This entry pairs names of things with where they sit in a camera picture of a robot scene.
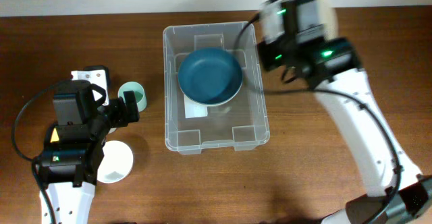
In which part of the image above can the clear plastic storage bin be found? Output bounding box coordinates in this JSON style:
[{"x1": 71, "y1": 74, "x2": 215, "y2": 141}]
[{"x1": 163, "y1": 22, "x2": 270, "y2": 155}]

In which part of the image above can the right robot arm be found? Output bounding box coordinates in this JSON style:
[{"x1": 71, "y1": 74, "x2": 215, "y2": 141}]
[{"x1": 258, "y1": 0, "x2": 431, "y2": 223}]

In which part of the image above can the mint green plastic cup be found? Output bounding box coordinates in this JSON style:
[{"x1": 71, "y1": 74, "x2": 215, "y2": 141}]
[{"x1": 117, "y1": 82, "x2": 147, "y2": 112}]

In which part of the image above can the white label in bin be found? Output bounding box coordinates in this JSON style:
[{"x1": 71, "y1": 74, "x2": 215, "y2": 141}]
[{"x1": 184, "y1": 96, "x2": 208, "y2": 119}]

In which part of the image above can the cream plate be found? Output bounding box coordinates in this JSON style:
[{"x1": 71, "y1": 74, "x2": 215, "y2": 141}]
[
  {"x1": 317, "y1": 0, "x2": 338, "y2": 40},
  {"x1": 179, "y1": 82, "x2": 243, "y2": 107}
]

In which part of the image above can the grey plastic cup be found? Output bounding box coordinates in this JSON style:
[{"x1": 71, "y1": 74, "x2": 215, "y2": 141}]
[{"x1": 108, "y1": 128, "x2": 117, "y2": 134}]

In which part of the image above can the dark blue plate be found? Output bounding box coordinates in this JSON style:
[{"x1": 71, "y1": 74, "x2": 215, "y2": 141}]
[{"x1": 178, "y1": 48, "x2": 243, "y2": 84}]

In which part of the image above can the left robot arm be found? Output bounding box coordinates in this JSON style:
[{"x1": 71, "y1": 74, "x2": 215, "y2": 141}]
[{"x1": 32, "y1": 80, "x2": 140, "y2": 223}]

